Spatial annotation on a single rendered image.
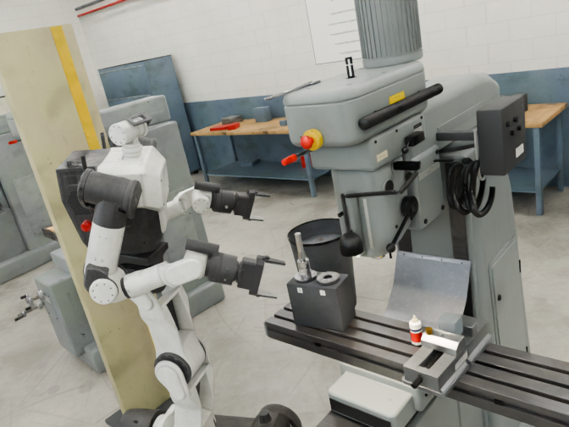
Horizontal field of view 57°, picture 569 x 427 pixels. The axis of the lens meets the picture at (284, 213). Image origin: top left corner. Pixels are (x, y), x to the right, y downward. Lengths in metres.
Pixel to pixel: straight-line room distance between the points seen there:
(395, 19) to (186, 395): 1.44
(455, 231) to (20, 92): 2.09
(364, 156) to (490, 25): 4.52
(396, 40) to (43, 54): 1.82
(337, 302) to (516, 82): 4.31
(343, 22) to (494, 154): 5.20
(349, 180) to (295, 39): 5.72
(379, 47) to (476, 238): 0.81
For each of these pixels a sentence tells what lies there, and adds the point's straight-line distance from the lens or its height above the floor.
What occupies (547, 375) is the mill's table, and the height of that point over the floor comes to 0.95.
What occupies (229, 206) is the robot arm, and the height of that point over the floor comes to 1.48.
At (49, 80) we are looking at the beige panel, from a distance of 2.96.
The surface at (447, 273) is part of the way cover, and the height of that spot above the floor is 1.06.
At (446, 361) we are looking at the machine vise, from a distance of 1.76.
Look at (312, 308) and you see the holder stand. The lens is 2.08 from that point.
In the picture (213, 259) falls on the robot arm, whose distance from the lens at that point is 1.52.
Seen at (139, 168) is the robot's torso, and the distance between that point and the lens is 1.62.
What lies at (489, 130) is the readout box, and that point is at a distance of 1.73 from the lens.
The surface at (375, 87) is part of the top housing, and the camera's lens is 1.54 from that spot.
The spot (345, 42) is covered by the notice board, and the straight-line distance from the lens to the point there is 6.82.
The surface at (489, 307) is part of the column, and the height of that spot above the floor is 0.89.
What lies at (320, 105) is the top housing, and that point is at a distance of 1.48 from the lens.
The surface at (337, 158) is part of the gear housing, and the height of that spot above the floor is 1.67.
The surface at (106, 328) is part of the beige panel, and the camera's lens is 3.21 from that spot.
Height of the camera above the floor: 2.07
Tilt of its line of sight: 19 degrees down
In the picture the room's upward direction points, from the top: 12 degrees counter-clockwise
